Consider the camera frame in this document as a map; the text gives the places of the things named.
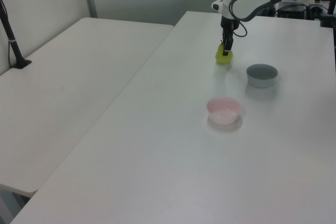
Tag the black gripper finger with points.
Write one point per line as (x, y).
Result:
(223, 37)
(228, 43)

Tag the green pear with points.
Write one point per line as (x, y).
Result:
(225, 59)

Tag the black electronics box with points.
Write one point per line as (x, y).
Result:
(291, 12)

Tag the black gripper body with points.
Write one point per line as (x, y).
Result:
(229, 26)

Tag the small black device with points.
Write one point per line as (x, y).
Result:
(314, 11)

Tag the black clamped pole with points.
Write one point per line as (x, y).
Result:
(329, 15)

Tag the pink plastic bowl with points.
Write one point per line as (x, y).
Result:
(223, 111)

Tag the black camera pole with clamp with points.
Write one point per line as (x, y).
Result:
(11, 43)

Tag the white side table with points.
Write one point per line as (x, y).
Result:
(65, 90)

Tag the grey plastic bowl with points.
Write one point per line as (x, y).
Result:
(262, 75)

